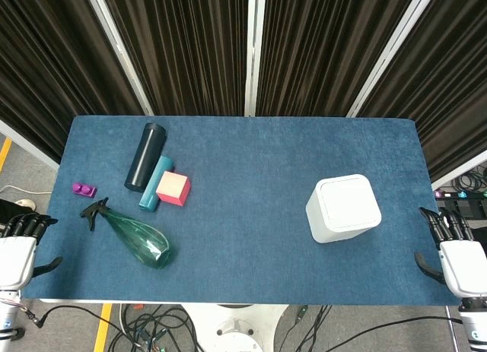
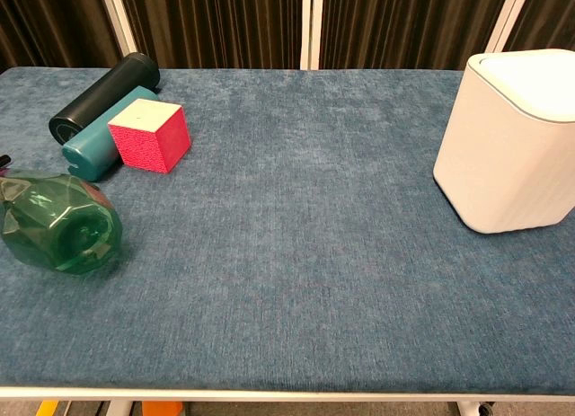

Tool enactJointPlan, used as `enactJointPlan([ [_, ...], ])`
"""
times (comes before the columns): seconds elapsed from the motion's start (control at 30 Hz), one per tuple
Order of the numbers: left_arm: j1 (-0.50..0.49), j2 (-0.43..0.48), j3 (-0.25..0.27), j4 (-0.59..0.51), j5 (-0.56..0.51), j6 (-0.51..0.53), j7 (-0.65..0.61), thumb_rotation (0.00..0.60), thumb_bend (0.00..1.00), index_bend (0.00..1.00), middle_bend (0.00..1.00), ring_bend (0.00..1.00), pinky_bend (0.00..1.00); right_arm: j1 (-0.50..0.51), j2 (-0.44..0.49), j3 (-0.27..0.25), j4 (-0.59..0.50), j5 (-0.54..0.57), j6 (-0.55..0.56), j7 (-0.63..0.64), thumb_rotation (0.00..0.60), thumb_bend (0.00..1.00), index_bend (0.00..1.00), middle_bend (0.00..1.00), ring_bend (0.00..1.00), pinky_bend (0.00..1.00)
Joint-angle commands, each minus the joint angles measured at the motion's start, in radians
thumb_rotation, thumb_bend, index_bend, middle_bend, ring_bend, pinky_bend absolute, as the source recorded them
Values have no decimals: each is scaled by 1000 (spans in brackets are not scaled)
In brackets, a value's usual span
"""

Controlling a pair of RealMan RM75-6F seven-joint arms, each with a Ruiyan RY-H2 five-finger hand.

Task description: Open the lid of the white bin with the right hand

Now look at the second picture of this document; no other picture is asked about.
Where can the white plastic bin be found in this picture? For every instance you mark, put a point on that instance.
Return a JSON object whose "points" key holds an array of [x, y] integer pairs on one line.
{"points": [[503, 164]]}

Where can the dark brown curtain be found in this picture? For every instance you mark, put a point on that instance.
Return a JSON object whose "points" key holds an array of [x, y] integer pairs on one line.
{"points": [[215, 25]]}

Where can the green transparent plastic bottle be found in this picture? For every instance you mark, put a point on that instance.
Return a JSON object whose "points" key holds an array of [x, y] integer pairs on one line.
{"points": [[58, 227]]}

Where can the pink cube with white face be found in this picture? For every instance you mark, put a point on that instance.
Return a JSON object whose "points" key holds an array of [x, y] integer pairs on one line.
{"points": [[150, 139]]}

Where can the yellow object under table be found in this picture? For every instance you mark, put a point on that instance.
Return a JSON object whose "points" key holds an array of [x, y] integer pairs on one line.
{"points": [[47, 409]]}

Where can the orange object under table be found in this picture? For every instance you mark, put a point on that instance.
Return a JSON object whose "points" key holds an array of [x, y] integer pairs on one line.
{"points": [[162, 409]]}

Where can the white screen frame post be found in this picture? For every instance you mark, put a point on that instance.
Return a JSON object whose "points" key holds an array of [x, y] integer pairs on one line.
{"points": [[505, 20], [310, 27], [117, 20]]}

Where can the white table frame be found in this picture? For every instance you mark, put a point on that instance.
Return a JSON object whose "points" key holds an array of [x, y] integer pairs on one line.
{"points": [[287, 394]]}

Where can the blue fabric table cloth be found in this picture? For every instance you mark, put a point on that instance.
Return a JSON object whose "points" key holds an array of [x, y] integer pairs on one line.
{"points": [[287, 236]]}

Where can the teal cylindrical bottle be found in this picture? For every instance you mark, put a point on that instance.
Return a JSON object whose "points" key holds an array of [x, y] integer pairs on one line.
{"points": [[92, 148]]}

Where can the black cylindrical thermos bottle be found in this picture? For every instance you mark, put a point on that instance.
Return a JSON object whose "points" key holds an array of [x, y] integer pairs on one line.
{"points": [[105, 97]]}

